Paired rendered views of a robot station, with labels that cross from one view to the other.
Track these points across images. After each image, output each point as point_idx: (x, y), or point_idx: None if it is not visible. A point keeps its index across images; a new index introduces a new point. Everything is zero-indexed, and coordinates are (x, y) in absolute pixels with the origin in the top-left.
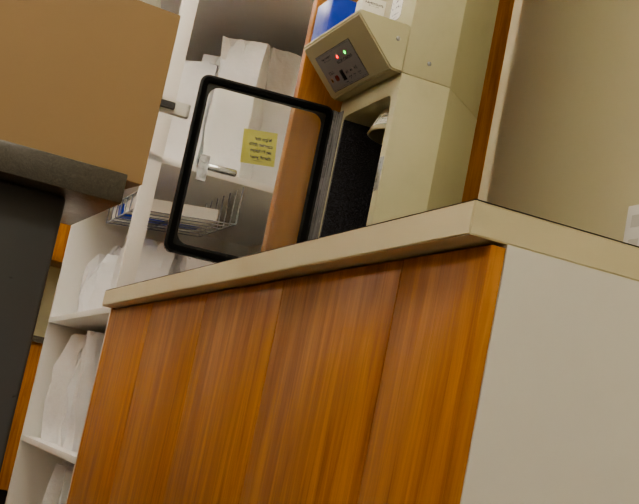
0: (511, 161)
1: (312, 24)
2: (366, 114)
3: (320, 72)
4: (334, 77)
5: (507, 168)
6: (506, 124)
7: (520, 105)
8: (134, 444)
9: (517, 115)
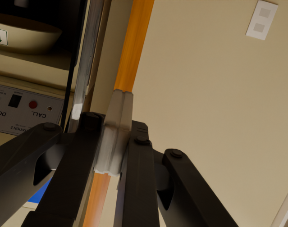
0: (102, 51)
1: (89, 199)
2: (42, 61)
3: (64, 128)
4: (39, 109)
5: (107, 47)
6: (113, 83)
7: (97, 89)
8: None
9: (99, 83)
